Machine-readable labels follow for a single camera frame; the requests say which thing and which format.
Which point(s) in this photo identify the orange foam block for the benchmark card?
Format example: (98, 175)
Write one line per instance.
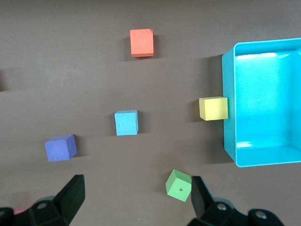
(141, 43)

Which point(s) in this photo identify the green foam block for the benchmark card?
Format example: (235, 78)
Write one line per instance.
(177, 188)

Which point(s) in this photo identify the light blue foam block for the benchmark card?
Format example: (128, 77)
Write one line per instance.
(125, 123)

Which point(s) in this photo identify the cyan plastic bin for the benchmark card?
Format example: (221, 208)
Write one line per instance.
(258, 106)

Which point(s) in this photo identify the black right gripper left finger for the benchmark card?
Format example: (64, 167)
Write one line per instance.
(68, 202)

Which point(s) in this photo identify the yellow foam block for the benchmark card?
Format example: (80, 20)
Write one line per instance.
(214, 109)

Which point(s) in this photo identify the purple foam block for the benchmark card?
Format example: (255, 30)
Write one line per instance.
(58, 149)

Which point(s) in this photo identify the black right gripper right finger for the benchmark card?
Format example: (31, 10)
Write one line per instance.
(202, 202)

